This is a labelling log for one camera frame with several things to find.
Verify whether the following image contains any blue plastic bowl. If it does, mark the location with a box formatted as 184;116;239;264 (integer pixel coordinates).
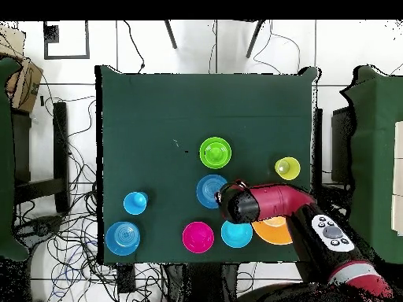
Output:
105;221;142;256
195;174;228;209

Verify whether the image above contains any green plastic bowl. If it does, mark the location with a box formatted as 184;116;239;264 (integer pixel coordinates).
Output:
199;136;232;170

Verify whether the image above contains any green plastic cup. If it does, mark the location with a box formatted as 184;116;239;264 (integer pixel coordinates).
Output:
205;142;225;164

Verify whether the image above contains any cyan plastic bowl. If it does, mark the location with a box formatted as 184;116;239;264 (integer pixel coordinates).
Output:
220;219;253;249

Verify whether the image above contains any large orange plastic bowl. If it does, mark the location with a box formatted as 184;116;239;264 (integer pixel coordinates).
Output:
251;215;294;245

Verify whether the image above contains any pink plastic bowl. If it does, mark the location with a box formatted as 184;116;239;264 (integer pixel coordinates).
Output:
181;221;216;255

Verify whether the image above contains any yellow plastic cup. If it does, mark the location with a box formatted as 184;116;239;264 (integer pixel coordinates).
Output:
274;156;301;181

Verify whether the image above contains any dark green tablecloth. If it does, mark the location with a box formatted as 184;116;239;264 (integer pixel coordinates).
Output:
94;64;322;265

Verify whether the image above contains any blue plastic cup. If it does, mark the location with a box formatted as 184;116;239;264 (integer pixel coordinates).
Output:
123;190;149;216

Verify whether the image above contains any black equipment cabinet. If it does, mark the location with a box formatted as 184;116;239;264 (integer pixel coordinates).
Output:
331;106;355;186

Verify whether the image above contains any black power adapter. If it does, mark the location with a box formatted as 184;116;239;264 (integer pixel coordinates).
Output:
116;264;137;294

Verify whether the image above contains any green cloth side table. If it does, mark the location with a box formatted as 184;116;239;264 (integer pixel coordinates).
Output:
339;64;403;265
0;57;29;262

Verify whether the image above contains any black tripod leg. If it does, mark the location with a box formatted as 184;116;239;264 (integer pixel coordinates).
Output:
245;20;266;60
163;20;178;50

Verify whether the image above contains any white box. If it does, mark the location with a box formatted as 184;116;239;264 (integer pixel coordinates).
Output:
390;120;403;237

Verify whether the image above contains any black knobbed floor stand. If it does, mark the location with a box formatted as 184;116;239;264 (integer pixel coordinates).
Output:
32;216;62;238

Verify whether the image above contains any brown cardboard box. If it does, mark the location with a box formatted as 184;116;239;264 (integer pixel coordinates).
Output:
6;57;44;114

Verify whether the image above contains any pale cardboard box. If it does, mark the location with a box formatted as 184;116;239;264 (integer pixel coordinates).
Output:
0;24;26;61

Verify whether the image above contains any black floor cable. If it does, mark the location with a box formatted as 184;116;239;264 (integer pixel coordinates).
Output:
123;20;146;74

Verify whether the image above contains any black bench frame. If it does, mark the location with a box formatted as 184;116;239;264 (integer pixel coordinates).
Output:
12;101;70;215

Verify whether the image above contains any black floor frame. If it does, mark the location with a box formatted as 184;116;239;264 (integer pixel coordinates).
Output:
43;20;91;60

